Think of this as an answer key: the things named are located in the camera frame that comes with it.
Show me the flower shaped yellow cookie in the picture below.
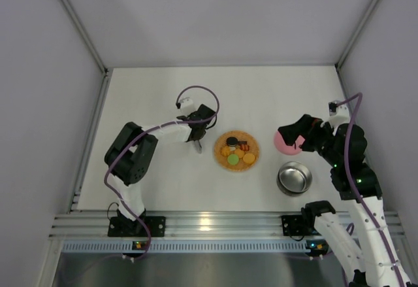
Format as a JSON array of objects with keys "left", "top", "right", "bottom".
[{"left": 220, "top": 146, "right": 231, "bottom": 157}]

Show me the black sandwich cookie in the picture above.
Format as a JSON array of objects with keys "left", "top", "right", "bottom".
[{"left": 226, "top": 137, "right": 238, "bottom": 147}]

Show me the pink round lid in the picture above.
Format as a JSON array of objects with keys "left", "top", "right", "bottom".
[{"left": 274, "top": 131, "right": 304, "bottom": 156}]

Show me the braised pork piece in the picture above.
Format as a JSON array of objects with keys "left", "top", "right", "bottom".
[{"left": 240, "top": 144, "right": 249, "bottom": 152}]

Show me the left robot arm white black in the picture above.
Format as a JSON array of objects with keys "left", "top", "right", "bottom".
[{"left": 104, "top": 103, "right": 217, "bottom": 237}]

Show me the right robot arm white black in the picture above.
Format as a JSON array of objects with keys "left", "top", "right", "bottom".
[{"left": 278, "top": 114, "right": 413, "bottom": 286}]

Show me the steel lunch box bowl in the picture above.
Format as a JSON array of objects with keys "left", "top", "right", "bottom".
[{"left": 276, "top": 161, "right": 313, "bottom": 196}]

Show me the green sandwich cookie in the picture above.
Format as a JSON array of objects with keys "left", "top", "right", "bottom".
[{"left": 227, "top": 154, "right": 240, "bottom": 166}]

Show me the yellow round cracker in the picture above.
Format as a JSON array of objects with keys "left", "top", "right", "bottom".
[{"left": 242, "top": 153, "right": 256, "bottom": 165}]

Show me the woven bamboo tray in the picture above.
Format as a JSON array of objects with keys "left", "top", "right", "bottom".
[{"left": 214, "top": 130, "right": 260, "bottom": 172}]

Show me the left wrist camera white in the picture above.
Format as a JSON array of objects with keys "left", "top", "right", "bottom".
[{"left": 176, "top": 97, "right": 196, "bottom": 116}]

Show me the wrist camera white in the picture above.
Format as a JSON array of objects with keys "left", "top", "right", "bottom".
[
  {"left": 327, "top": 101, "right": 350, "bottom": 129},
  {"left": 176, "top": 97, "right": 196, "bottom": 116}
]

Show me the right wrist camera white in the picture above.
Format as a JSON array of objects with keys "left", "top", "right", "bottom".
[{"left": 327, "top": 101, "right": 350, "bottom": 129}]

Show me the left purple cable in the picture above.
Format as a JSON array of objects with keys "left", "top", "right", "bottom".
[{"left": 103, "top": 85, "right": 220, "bottom": 262}]

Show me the purple cable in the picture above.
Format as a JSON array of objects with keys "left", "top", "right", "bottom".
[
  {"left": 103, "top": 85, "right": 220, "bottom": 262},
  {"left": 336, "top": 92, "right": 408, "bottom": 287}
]

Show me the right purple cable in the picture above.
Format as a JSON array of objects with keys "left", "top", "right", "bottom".
[{"left": 336, "top": 92, "right": 408, "bottom": 287}]

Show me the aluminium rail frame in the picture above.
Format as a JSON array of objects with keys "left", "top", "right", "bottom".
[{"left": 48, "top": 211, "right": 406, "bottom": 241}]

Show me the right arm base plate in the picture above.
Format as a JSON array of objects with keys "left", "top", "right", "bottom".
[{"left": 280, "top": 214, "right": 319, "bottom": 237}]

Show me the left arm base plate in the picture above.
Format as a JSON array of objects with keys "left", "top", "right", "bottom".
[{"left": 107, "top": 216, "right": 166, "bottom": 237}]

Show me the right frame post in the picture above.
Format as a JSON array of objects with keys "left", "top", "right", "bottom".
[{"left": 335, "top": 0, "right": 398, "bottom": 69}]

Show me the frame post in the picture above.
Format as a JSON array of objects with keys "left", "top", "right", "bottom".
[
  {"left": 335, "top": 0, "right": 398, "bottom": 69},
  {"left": 42, "top": 0, "right": 109, "bottom": 74}
]

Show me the slotted cable duct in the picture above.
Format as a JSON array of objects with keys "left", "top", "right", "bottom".
[{"left": 61, "top": 239, "right": 325, "bottom": 254}]

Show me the left frame post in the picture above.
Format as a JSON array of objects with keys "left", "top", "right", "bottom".
[{"left": 42, "top": 0, "right": 109, "bottom": 74}]

